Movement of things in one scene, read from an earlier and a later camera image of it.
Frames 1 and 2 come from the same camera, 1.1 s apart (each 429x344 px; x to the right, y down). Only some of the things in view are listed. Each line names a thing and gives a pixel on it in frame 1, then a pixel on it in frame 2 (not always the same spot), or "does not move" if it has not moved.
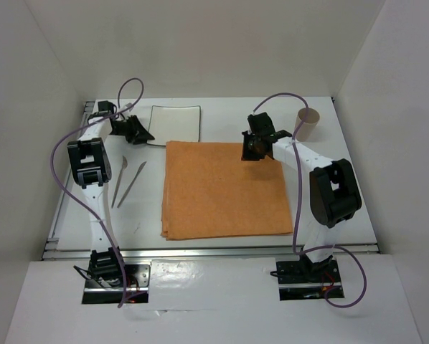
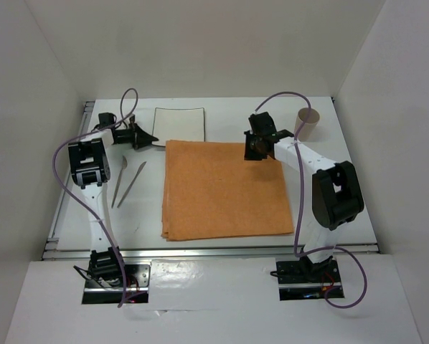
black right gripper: (247, 155) does not move
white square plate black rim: (170, 123) does not move
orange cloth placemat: (209, 191) does not move
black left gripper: (138, 135) → (139, 138)
